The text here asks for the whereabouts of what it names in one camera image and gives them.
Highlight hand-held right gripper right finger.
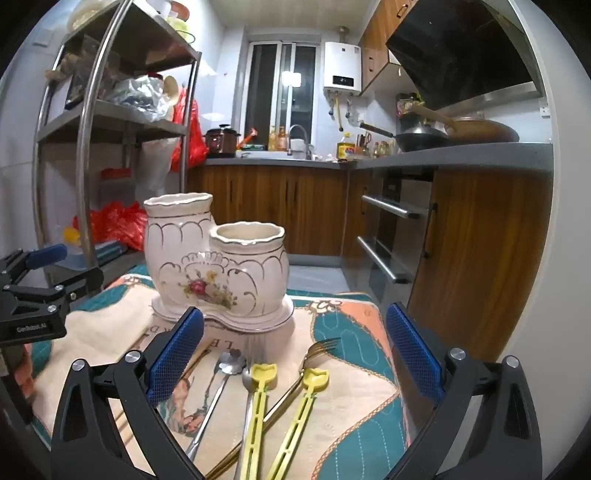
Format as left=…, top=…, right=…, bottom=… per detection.
left=385, top=302, right=543, bottom=480

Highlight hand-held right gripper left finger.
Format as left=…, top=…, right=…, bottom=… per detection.
left=50, top=307, right=205, bottom=480

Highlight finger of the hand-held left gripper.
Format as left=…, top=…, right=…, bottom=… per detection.
left=0, top=267, right=105, bottom=306
left=0, top=244, right=68, bottom=284

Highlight silver flower-shaped spoon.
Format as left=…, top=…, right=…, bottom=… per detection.
left=185, top=349, right=247, bottom=460

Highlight plain silver spoon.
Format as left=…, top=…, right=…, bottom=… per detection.
left=233, top=369, right=259, bottom=480

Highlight yellow plastic utensil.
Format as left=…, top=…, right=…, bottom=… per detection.
left=240, top=364, right=279, bottom=480
left=263, top=368, right=331, bottom=480

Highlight gold fork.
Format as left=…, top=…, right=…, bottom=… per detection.
left=205, top=337, right=342, bottom=480

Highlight white ceramic double utensil holder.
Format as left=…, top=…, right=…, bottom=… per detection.
left=143, top=193, right=295, bottom=332

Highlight crumpled red plastic bag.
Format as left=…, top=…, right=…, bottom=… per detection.
left=74, top=202, right=148, bottom=252

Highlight red-lidded plastic container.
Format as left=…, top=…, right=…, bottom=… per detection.
left=100, top=168, right=133, bottom=206

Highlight built-in steel oven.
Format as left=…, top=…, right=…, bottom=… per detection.
left=355, top=168, right=435, bottom=306

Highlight white plastic bag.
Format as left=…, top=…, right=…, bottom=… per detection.
left=133, top=137, right=180, bottom=205

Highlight steel shelf rack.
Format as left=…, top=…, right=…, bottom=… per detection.
left=32, top=0, right=202, bottom=287

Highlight clear plastic bag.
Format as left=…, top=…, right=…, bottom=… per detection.
left=104, top=76, right=171, bottom=123

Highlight wooden base cabinets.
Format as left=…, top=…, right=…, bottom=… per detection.
left=187, top=164, right=555, bottom=370

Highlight hanging red plastic bag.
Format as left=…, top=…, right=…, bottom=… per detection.
left=170, top=88, right=209, bottom=172

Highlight dark red pressure cooker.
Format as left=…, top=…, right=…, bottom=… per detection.
left=204, top=124, right=242, bottom=156

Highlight row of condiment bottles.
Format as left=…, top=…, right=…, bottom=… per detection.
left=358, top=134, right=395, bottom=158

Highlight black wok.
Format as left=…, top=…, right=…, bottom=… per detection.
left=359, top=121, right=452, bottom=153

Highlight brown frying pan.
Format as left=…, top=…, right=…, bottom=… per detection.
left=411, top=102, right=520, bottom=144

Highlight chrome faucet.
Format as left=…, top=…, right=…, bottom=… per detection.
left=286, top=124, right=310, bottom=158

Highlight window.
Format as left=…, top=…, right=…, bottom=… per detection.
left=244, top=41, right=320, bottom=149

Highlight white water heater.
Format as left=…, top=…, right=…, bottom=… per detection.
left=322, top=41, right=363, bottom=97

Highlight black range hood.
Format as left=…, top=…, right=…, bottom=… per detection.
left=385, top=0, right=544, bottom=112

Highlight wooden wall cabinets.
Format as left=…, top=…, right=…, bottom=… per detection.
left=358, top=0, right=419, bottom=96

